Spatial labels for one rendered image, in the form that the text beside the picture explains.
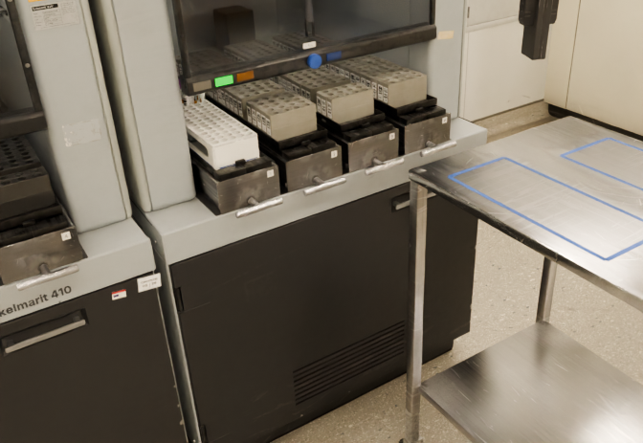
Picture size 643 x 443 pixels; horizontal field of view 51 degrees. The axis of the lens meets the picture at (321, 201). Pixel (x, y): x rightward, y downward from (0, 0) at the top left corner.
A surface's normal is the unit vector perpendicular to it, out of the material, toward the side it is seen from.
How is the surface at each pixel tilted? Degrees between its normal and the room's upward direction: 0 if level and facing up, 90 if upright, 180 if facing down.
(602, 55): 90
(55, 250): 90
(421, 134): 90
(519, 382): 0
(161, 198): 90
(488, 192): 0
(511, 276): 0
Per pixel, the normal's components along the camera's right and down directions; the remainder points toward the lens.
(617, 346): -0.04, -0.88
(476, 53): 0.53, 0.38
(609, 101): -0.85, 0.29
